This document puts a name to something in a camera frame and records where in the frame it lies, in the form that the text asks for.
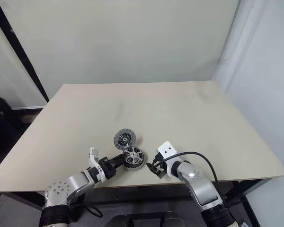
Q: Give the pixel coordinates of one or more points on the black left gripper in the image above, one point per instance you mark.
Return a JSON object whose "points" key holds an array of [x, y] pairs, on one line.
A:
{"points": [[107, 169]]}

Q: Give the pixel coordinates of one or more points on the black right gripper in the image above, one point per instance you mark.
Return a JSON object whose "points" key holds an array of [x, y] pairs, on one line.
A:
{"points": [[160, 163]]}

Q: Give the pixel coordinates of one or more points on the spoked silver black rotor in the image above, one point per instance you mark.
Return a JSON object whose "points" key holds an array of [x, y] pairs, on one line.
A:
{"points": [[134, 156]]}

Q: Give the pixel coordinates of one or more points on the grey round housing lid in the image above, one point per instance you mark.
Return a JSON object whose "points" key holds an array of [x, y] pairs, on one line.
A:
{"points": [[124, 139]]}

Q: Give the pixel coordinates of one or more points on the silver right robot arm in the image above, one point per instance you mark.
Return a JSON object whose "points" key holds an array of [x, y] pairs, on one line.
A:
{"points": [[203, 186]]}

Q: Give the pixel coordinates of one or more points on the dark rounded shape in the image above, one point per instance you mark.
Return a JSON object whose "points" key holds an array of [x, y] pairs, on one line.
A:
{"points": [[172, 220], [119, 221]]}

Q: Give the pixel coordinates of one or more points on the beige table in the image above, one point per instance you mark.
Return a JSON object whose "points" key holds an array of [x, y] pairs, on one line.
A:
{"points": [[142, 113]]}

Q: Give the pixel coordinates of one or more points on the black diagonal pole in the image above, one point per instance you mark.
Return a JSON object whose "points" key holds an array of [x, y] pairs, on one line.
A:
{"points": [[20, 47]]}

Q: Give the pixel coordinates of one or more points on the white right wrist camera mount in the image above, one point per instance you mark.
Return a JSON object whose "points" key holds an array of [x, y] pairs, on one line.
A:
{"points": [[166, 149]]}

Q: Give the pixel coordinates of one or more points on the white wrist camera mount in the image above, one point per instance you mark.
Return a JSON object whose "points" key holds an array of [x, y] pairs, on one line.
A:
{"points": [[166, 149], [92, 163]]}

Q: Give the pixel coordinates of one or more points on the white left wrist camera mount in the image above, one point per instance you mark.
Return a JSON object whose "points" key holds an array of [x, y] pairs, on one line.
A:
{"points": [[92, 163]]}

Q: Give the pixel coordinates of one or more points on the black table frame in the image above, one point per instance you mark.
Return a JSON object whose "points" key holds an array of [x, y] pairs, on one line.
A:
{"points": [[132, 192]]}

